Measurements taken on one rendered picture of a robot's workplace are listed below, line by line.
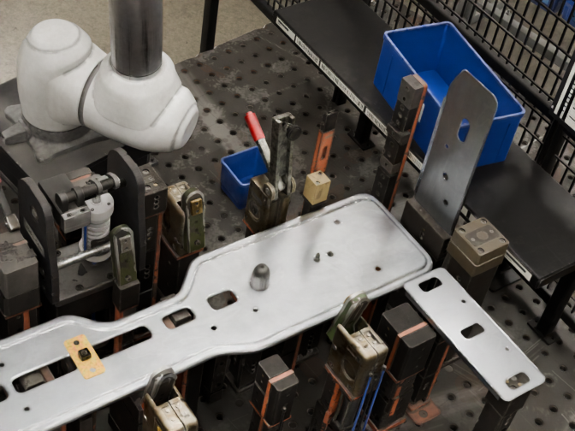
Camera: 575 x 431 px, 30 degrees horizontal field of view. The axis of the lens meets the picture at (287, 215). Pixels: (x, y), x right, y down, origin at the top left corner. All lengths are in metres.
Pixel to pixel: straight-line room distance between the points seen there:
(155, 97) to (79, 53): 0.19
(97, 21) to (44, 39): 1.88
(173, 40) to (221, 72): 1.26
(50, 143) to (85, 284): 0.53
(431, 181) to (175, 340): 0.59
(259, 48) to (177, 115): 0.77
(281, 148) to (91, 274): 0.41
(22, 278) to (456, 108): 0.81
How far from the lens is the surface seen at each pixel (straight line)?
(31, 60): 2.25
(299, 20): 2.45
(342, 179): 2.56
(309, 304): 1.89
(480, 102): 1.89
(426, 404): 2.18
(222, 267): 1.92
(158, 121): 2.17
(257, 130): 1.99
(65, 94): 2.24
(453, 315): 1.94
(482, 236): 2.01
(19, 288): 1.84
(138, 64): 2.10
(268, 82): 2.80
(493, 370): 1.89
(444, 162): 2.01
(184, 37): 4.07
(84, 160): 2.37
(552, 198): 2.18
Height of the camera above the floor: 2.44
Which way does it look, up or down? 45 degrees down
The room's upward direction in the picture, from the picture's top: 11 degrees clockwise
